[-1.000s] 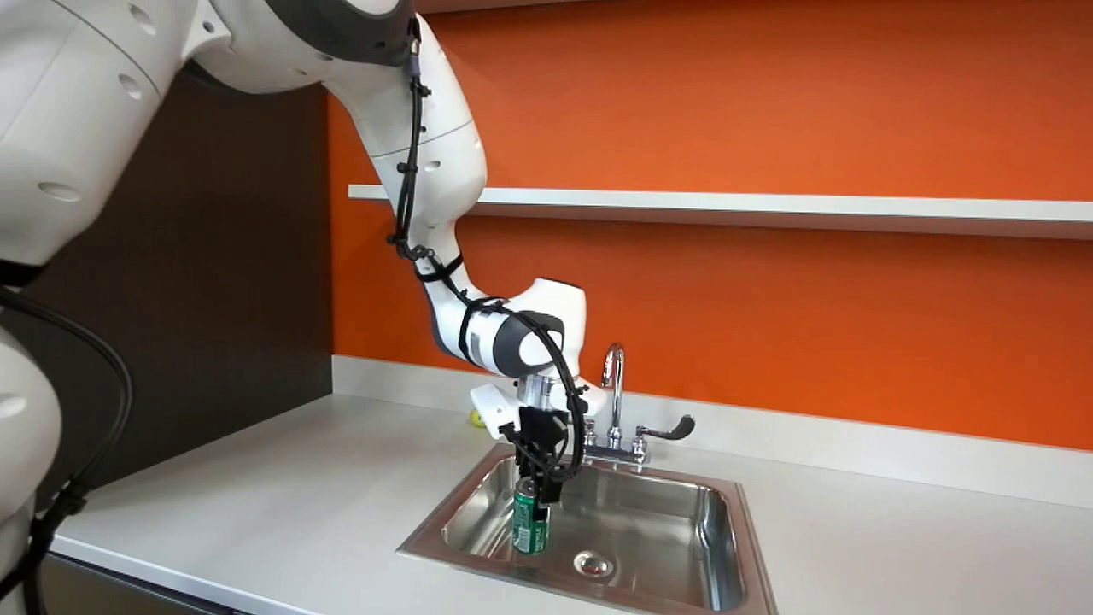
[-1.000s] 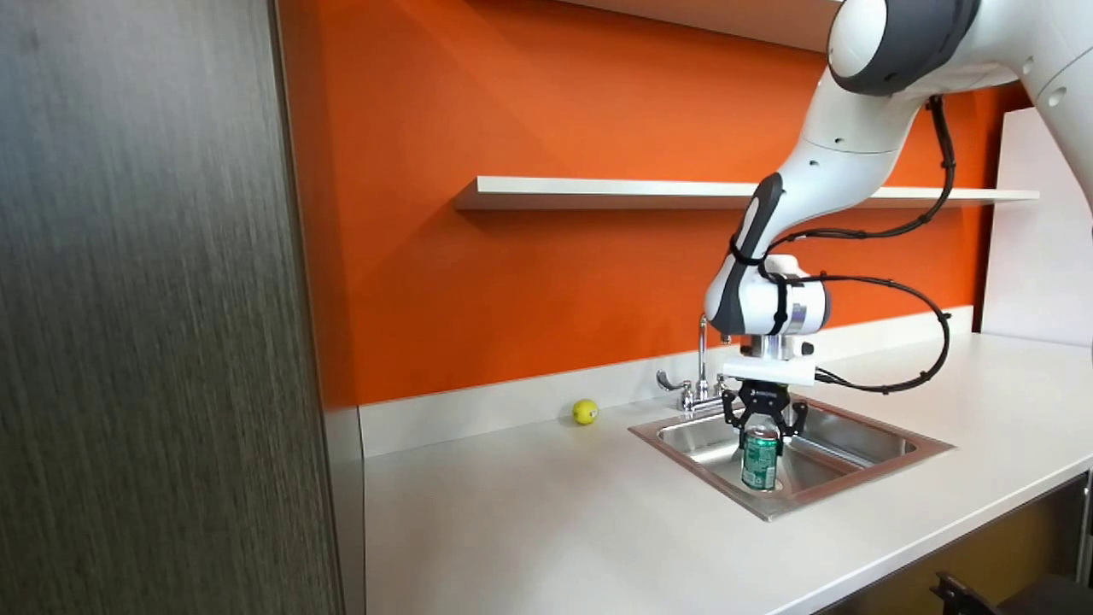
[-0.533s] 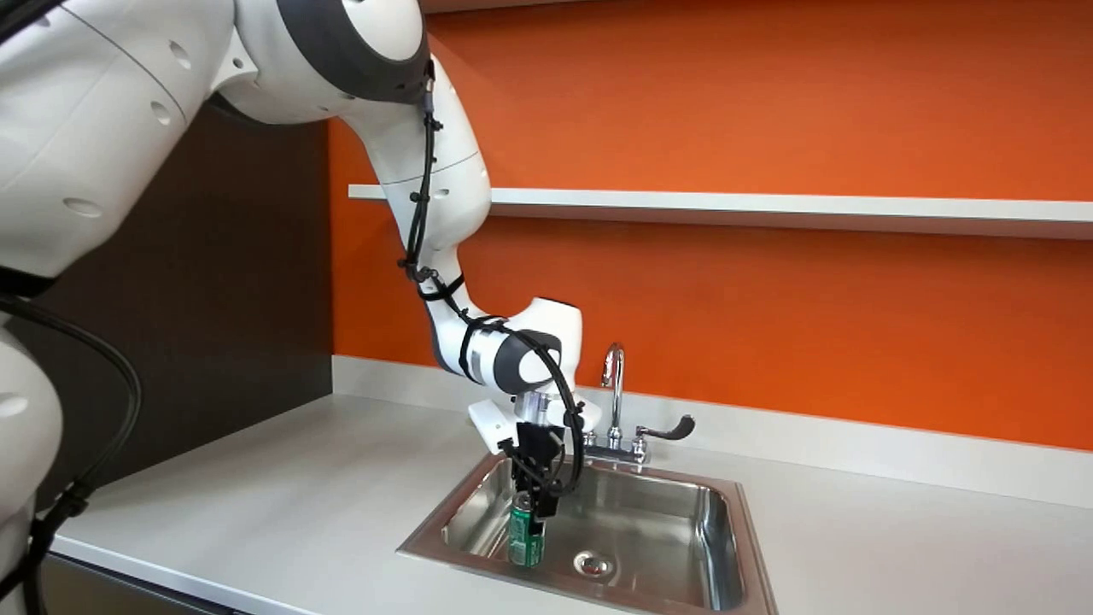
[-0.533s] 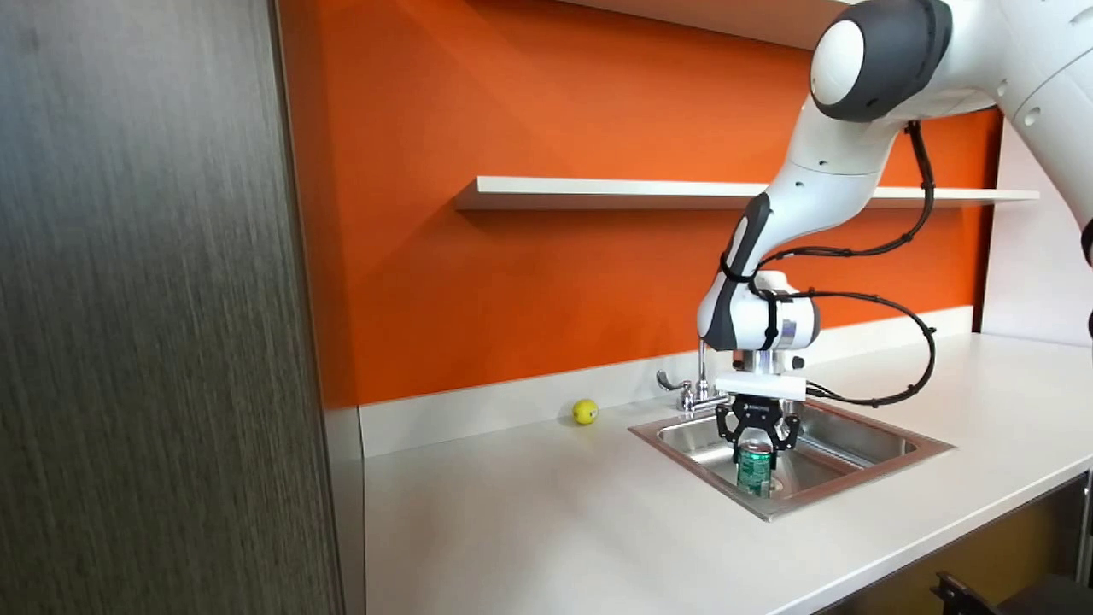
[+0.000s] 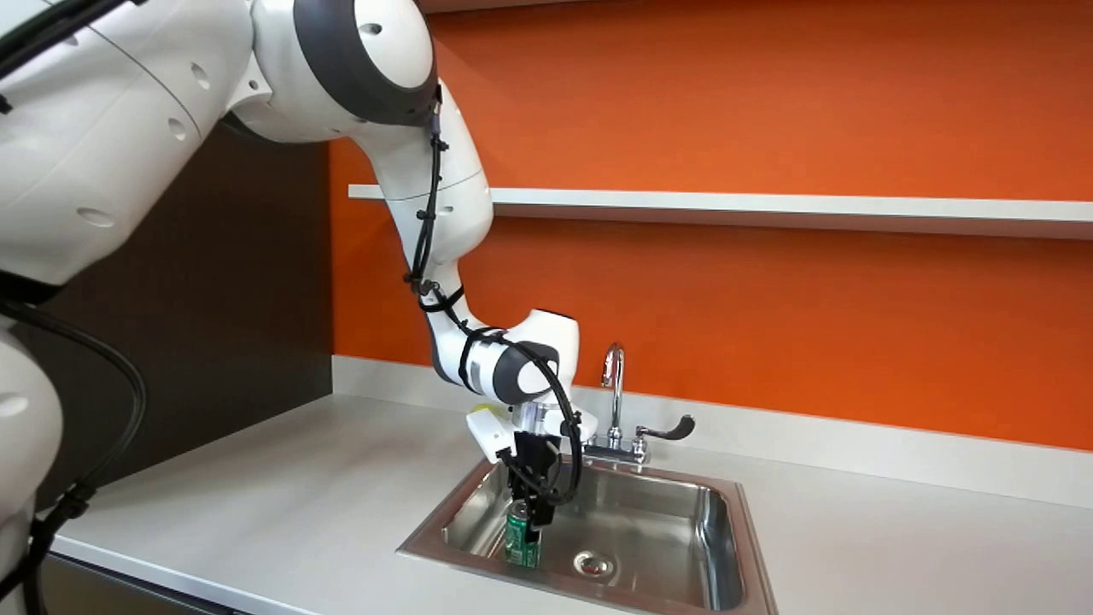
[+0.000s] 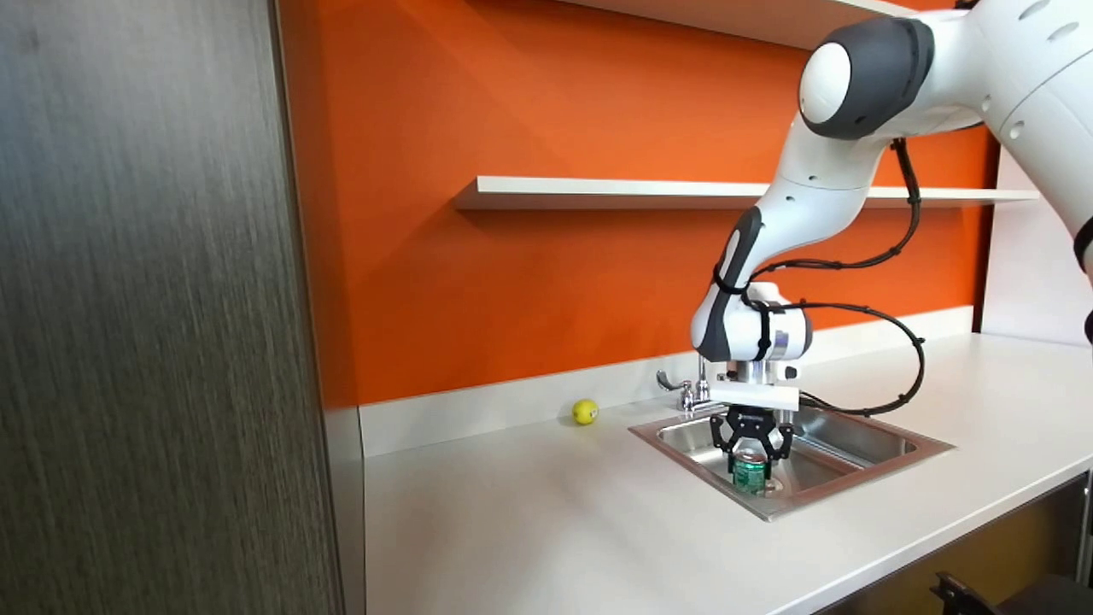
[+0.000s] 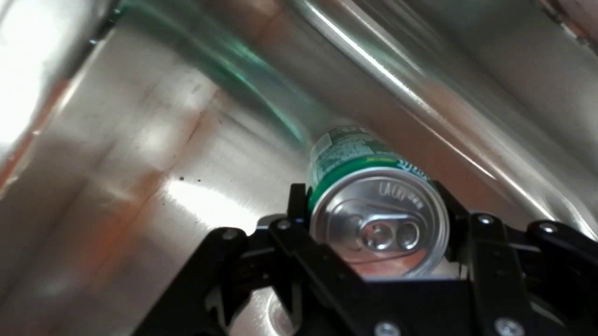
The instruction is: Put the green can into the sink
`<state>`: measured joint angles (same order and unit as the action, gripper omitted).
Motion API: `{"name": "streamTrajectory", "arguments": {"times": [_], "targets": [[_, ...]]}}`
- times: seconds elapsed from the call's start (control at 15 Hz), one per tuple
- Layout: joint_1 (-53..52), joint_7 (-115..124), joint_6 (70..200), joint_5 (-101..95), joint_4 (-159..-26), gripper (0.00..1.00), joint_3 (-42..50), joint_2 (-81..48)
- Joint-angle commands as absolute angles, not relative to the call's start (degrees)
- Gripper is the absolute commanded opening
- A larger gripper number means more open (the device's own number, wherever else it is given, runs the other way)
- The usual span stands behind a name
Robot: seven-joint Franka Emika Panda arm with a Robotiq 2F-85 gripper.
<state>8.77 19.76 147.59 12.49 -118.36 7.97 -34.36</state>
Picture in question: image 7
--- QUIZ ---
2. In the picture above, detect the stainless steel sink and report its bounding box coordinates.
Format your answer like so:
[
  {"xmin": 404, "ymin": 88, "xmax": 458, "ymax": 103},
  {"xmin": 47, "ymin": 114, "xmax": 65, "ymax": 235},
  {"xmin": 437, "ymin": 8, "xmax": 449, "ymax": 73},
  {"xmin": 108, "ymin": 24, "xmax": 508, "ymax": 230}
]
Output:
[{"xmin": 0, "ymin": 0, "xmax": 598, "ymax": 336}]

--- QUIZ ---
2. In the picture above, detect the green soda can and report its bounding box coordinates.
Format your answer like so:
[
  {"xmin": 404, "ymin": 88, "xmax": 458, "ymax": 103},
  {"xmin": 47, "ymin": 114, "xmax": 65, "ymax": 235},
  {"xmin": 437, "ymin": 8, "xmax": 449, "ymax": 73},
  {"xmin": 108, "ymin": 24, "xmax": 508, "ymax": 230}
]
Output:
[{"xmin": 305, "ymin": 125, "xmax": 452, "ymax": 280}]

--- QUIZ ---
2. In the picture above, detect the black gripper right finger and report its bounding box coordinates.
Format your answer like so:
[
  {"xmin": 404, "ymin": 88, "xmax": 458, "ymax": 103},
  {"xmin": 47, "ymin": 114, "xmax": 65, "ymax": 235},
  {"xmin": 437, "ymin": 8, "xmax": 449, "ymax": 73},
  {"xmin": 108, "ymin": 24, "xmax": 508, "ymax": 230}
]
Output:
[{"xmin": 430, "ymin": 179, "xmax": 598, "ymax": 336}]

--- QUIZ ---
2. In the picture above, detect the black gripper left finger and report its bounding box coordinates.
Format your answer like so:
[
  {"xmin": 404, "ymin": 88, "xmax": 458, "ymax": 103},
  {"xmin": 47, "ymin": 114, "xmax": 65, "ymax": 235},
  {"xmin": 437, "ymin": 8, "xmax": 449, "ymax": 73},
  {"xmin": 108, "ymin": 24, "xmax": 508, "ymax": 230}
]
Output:
[{"xmin": 133, "ymin": 181, "xmax": 376, "ymax": 336}]

